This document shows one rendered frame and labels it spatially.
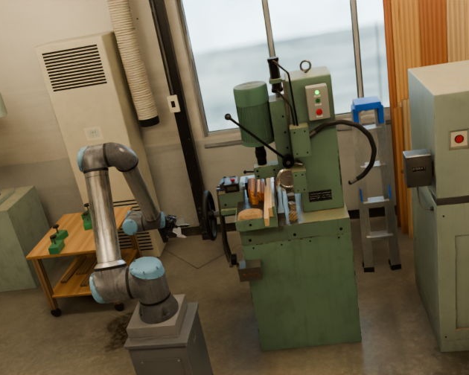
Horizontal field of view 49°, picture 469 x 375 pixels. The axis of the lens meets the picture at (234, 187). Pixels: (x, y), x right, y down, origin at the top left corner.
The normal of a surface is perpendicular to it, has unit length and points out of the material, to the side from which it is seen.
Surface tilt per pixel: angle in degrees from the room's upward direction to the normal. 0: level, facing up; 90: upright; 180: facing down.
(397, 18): 87
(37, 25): 90
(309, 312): 90
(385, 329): 0
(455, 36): 86
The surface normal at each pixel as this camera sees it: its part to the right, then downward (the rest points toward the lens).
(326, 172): -0.06, 0.40
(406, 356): -0.18, -0.91
